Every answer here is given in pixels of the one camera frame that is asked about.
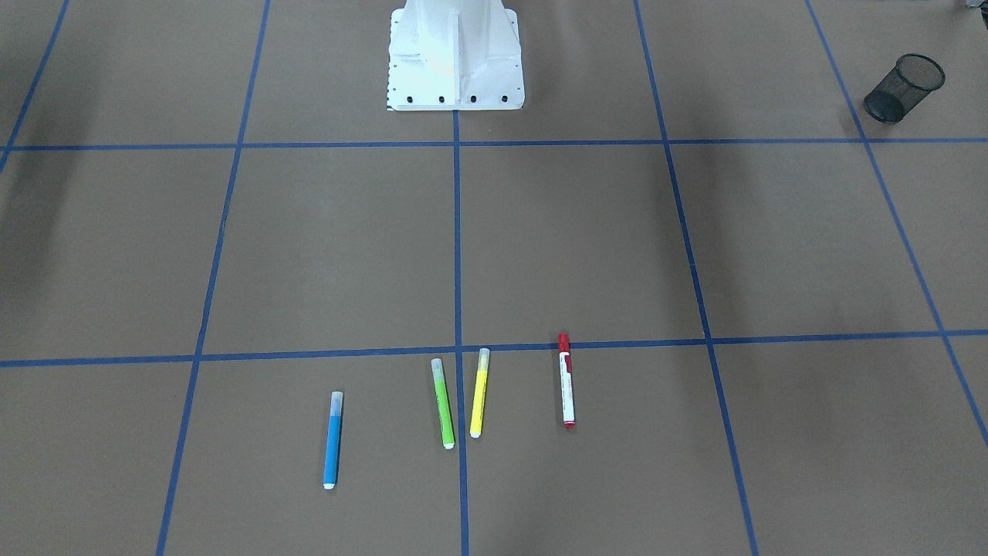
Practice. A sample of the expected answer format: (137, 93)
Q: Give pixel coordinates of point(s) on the red whiteboard marker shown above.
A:
(566, 381)

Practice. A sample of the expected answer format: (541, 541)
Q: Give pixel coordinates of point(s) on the blue highlighter marker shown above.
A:
(333, 441)

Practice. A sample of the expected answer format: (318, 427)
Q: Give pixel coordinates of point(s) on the yellow highlighter marker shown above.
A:
(480, 386)

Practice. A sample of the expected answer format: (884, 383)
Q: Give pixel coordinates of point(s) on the green highlighter marker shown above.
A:
(442, 403)

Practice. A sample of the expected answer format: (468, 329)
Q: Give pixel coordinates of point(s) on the black mesh pen cup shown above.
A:
(913, 77)

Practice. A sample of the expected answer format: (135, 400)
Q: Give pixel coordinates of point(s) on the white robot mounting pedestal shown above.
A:
(455, 55)

